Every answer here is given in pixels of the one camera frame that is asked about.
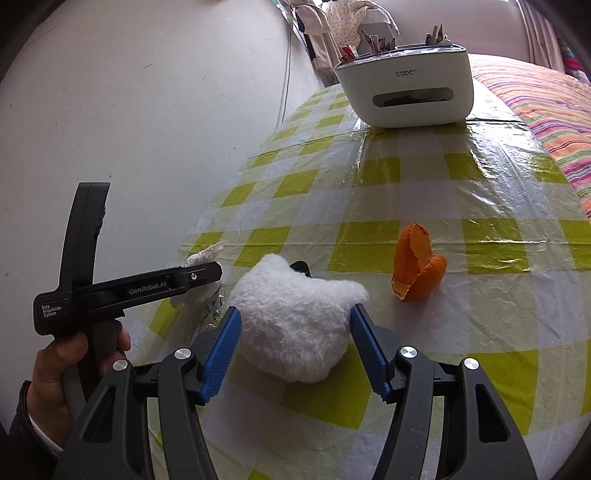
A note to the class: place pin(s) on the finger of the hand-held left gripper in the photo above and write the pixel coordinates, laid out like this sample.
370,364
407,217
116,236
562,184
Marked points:
203,274

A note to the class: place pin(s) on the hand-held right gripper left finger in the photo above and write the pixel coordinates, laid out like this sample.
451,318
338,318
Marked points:
221,360

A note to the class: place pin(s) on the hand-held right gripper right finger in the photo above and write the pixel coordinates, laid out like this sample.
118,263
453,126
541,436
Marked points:
369,355

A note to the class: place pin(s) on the white wrapper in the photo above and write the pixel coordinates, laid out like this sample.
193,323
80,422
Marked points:
203,253

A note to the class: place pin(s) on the white plush toy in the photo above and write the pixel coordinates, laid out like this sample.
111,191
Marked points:
295,323

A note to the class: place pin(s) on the person's left forearm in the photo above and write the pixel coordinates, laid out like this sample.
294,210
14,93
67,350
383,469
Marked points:
27,443

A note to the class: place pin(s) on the person's left hand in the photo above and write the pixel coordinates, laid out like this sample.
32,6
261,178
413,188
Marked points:
48,383

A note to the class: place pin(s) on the orange peel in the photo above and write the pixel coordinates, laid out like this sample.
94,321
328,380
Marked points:
411,263

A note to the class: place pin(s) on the yellow checkered tablecloth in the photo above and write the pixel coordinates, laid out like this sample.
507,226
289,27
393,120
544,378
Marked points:
415,184

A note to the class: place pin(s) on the white desktop organizer box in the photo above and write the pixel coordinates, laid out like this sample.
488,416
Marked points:
406,101

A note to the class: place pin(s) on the red stick packets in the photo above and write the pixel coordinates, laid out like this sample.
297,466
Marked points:
369,46

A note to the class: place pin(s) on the striped colourful blanket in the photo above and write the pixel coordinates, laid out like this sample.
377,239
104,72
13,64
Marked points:
554,120

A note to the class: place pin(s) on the grey brown stick packets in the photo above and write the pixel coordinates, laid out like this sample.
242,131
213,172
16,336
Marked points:
436,34

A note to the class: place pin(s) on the stack of folded blankets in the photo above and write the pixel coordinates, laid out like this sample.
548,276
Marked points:
579,64

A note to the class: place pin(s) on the pink curtain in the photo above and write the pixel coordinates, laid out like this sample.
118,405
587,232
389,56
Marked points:
545,37

